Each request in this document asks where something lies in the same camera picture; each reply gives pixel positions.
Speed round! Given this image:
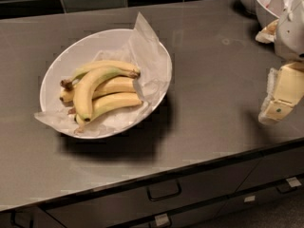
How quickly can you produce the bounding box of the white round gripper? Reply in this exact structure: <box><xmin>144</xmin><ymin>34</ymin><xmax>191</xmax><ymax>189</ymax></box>
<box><xmin>256</xmin><ymin>0</ymin><xmax>304</xmax><ymax>124</ymax></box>

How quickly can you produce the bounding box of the curved yellow banana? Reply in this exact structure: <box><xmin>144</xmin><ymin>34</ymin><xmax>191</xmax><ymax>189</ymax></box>
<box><xmin>73</xmin><ymin>66</ymin><xmax>141</xmax><ymax>122</ymax></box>

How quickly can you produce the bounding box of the middle yellow banana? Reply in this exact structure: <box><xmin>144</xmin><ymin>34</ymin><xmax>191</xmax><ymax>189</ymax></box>
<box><xmin>59</xmin><ymin>76</ymin><xmax>136</xmax><ymax>104</ymax></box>

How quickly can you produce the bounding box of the bottom yellow banana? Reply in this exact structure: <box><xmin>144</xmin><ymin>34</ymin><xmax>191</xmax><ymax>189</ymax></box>
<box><xmin>67</xmin><ymin>92</ymin><xmax>143</xmax><ymax>134</ymax></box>

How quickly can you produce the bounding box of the large white bowl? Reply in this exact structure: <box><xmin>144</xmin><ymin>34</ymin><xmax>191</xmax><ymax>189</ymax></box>
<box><xmin>39</xmin><ymin>28</ymin><xmax>173</xmax><ymax>140</ymax></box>

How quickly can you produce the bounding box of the top rear yellow banana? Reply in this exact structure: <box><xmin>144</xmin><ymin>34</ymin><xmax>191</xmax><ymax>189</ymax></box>
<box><xmin>60</xmin><ymin>60</ymin><xmax>141</xmax><ymax>91</ymax></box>

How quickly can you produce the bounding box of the dark right drawer front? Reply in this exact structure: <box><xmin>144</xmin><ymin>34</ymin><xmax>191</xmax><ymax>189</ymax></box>
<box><xmin>238</xmin><ymin>146</ymin><xmax>304</xmax><ymax>191</ymax></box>

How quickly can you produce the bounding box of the dark drawer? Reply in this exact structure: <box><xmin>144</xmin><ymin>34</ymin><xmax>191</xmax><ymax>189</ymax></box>
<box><xmin>238</xmin><ymin>146</ymin><xmax>304</xmax><ymax>191</ymax></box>
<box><xmin>45</xmin><ymin>158</ymin><xmax>259</xmax><ymax>228</ymax></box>

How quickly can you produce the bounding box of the white label on drawer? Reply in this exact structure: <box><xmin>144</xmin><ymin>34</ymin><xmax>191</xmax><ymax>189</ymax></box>
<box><xmin>286</xmin><ymin>177</ymin><xmax>302</xmax><ymax>188</ymax></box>

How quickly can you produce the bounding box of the white crinkled paper liner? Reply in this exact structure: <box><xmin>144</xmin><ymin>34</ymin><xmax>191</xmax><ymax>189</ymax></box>
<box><xmin>33</xmin><ymin>11</ymin><xmax>173</xmax><ymax>138</ymax></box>

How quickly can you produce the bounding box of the small white drawer label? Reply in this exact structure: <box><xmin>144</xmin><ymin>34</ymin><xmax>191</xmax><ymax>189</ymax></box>
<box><xmin>244</xmin><ymin>196</ymin><xmax>256</xmax><ymax>203</ymax></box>

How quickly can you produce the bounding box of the white label lower drawer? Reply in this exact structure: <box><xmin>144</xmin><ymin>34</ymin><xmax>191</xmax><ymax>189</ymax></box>
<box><xmin>155</xmin><ymin>214</ymin><xmax>171</xmax><ymax>227</ymax></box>

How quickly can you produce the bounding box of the dark upper drawer front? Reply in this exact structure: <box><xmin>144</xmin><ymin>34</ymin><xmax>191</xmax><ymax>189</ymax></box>
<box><xmin>45</xmin><ymin>158</ymin><xmax>259</xmax><ymax>228</ymax></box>

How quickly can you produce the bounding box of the black drawer handle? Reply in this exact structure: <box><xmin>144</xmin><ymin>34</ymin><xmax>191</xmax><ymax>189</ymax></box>
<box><xmin>146</xmin><ymin>180</ymin><xmax>181</xmax><ymax>201</ymax></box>

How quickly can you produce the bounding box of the dark left cabinet handle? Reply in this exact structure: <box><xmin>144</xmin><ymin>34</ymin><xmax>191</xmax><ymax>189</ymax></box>
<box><xmin>9</xmin><ymin>211</ymin><xmax>34</xmax><ymax>228</ymax></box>

